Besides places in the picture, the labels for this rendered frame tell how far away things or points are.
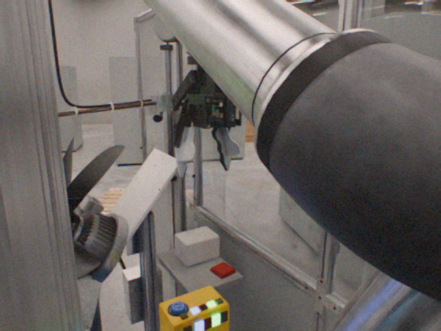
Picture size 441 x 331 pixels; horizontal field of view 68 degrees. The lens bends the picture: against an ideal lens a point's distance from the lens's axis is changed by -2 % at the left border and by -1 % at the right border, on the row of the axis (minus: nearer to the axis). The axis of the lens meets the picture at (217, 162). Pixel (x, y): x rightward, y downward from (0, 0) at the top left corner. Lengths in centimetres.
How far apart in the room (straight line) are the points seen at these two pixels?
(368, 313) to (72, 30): 1324
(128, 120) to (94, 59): 694
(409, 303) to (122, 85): 627
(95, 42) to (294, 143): 1311
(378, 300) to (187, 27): 28
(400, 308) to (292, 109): 21
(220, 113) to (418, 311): 39
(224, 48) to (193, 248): 128
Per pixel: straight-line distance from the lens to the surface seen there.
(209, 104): 55
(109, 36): 1320
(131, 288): 151
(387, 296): 33
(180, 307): 92
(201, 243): 147
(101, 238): 116
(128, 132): 651
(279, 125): 16
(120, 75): 644
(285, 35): 20
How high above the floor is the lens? 164
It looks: 14 degrees down
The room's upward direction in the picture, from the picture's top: straight up
